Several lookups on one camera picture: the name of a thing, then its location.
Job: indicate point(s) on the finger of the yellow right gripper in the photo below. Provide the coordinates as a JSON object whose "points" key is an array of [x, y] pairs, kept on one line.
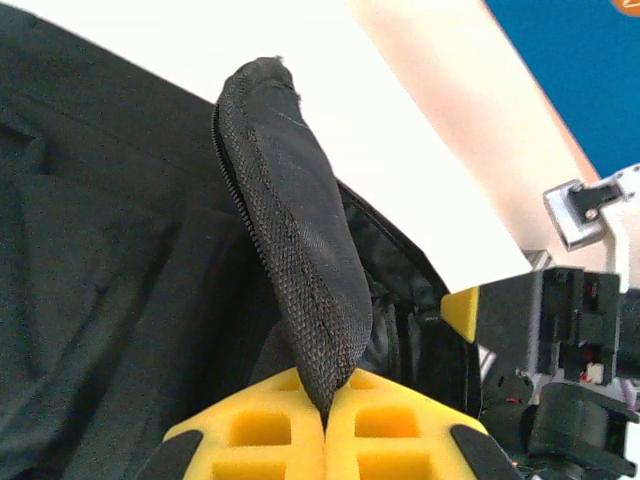
{"points": [[465, 312]]}

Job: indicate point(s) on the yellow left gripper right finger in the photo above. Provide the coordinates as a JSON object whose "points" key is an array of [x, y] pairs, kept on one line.
{"points": [[390, 430]]}

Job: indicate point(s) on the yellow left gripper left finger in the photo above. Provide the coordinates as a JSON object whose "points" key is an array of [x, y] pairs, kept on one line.
{"points": [[250, 430]]}

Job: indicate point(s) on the blue poster fern orange circle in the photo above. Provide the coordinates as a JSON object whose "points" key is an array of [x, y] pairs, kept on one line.
{"points": [[575, 75]]}

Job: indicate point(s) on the black backpack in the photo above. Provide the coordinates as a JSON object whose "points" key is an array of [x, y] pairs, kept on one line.
{"points": [[100, 250]]}

